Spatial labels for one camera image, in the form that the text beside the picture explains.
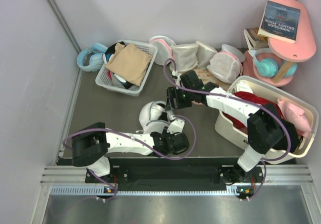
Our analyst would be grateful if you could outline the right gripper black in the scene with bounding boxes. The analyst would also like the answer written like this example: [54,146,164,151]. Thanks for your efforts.
[166,86,194,111]

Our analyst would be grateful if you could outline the white mesh laundry bag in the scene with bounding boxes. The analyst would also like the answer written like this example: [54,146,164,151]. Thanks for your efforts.
[138,101,174,134]

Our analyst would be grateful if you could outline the white satin bra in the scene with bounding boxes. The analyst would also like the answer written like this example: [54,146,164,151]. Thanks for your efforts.
[140,102,165,125]

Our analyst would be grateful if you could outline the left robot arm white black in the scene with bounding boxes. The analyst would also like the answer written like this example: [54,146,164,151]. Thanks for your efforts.
[71,119,190,182]

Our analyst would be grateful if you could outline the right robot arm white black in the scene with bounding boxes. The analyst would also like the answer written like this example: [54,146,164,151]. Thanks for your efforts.
[166,70,291,182]

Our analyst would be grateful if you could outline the pink patterned round bag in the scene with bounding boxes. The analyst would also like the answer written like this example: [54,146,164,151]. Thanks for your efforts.
[193,69,231,91]

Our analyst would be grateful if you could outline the beige mesh laundry bag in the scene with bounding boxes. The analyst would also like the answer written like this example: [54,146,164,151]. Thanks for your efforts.
[172,43,199,73]

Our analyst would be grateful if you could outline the grey plastic laundry basket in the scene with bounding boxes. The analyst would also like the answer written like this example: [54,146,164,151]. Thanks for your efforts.
[95,40,157,96]

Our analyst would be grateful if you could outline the pink trimmed mesh bag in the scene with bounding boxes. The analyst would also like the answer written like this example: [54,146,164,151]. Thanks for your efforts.
[149,35,176,66]

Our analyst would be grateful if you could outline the cream flat mesh bag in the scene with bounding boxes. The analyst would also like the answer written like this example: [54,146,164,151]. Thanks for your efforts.
[196,41,218,70]

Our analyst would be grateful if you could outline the pink zipper mesh bag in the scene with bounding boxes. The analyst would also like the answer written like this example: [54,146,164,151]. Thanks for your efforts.
[207,44,245,84]

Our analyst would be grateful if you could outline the cream plastic bin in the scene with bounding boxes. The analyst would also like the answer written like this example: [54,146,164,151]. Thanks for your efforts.
[215,76,319,164]

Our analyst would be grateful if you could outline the beige folded garment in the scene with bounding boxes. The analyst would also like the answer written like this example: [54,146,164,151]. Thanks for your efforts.
[106,43,152,86]

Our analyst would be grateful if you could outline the red garment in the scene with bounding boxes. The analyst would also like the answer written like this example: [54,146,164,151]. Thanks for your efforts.
[223,91,283,129]

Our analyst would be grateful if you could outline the light blue headphones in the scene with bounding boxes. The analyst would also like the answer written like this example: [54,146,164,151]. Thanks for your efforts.
[76,43,108,72]

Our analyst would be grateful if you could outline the teal headphones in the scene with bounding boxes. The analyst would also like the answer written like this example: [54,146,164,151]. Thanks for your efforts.
[248,47,298,78]

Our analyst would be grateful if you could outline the stack of books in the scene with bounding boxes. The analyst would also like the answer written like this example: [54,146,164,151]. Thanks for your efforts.
[243,28,268,50]

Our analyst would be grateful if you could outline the pink garment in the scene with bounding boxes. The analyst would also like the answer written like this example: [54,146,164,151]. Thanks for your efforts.
[277,99,312,137]

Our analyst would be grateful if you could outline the Nineteen Eighty-Four blue book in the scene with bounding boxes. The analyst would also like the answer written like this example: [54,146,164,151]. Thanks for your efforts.
[257,1,300,44]

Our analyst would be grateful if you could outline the pink two-tier shelf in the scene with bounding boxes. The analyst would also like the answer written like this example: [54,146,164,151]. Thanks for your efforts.
[243,0,316,87]

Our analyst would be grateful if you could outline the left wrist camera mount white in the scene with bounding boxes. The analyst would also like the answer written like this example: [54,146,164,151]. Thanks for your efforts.
[167,115,185,134]

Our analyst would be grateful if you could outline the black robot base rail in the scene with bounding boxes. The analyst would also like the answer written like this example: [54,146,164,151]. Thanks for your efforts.
[85,157,266,192]

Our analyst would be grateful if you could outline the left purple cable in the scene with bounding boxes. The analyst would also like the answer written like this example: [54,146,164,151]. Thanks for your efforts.
[62,115,197,201]

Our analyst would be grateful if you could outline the purple cable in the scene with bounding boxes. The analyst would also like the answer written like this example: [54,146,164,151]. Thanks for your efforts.
[163,58,293,201]
[62,115,197,201]

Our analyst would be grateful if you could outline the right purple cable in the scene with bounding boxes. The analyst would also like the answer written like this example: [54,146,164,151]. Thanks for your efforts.
[163,58,293,201]

